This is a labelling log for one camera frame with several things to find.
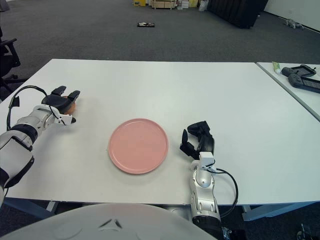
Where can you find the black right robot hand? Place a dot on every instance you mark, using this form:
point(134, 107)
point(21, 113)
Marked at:
point(207, 143)

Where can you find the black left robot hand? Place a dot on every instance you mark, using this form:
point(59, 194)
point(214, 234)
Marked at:
point(56, 101)

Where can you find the red yellow apple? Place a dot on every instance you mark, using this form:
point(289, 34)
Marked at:
point(72, 108)

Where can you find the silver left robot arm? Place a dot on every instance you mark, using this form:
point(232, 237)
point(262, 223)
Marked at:
point(15, 150)

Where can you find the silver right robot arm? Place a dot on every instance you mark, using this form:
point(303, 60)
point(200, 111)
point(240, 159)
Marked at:
point(205, 195)

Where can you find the pink round plate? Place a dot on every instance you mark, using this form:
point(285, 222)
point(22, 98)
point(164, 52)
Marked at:
point(138, 146)

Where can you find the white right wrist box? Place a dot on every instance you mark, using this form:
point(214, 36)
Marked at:
point(207, 160)

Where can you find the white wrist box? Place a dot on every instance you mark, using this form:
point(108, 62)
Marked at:
point(63, 119)
point(207, 160)

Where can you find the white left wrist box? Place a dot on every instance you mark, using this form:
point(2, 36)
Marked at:
point(63, 119)

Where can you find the black office chair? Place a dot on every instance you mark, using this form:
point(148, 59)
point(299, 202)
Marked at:
point(7, 62)

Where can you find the metal clamp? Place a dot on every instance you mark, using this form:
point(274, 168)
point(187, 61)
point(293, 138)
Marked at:
point(227, 233)

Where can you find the green white tube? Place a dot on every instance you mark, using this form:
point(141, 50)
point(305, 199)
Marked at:
point(276, 67)

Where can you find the black handheld controller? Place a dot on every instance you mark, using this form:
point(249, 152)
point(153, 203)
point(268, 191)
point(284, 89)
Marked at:
point(288, 71)
point(296, 81)

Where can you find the black floor tray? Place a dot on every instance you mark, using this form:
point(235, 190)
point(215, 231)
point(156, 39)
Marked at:
point(146, 24)

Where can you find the yellow box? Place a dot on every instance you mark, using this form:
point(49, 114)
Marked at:
point(140, 2)

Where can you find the black caster wheel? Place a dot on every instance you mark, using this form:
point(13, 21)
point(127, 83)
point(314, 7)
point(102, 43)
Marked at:
point(303, 232)

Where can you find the grey robot torso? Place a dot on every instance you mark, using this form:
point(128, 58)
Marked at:
point(100, 225)

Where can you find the black cabinet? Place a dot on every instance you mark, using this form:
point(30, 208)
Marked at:
point(237, 12)

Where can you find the white plastic bag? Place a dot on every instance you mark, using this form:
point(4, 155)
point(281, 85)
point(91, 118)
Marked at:
point(203, 6)

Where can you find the stack of cardboard boxes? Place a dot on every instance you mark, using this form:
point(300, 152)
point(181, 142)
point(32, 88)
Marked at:
point(189, 4)

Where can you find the wooden crate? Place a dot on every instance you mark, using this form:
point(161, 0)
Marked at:
point(164, 4)

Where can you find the small grey quadruped robot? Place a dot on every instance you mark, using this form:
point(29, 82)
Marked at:
point(293, 24)

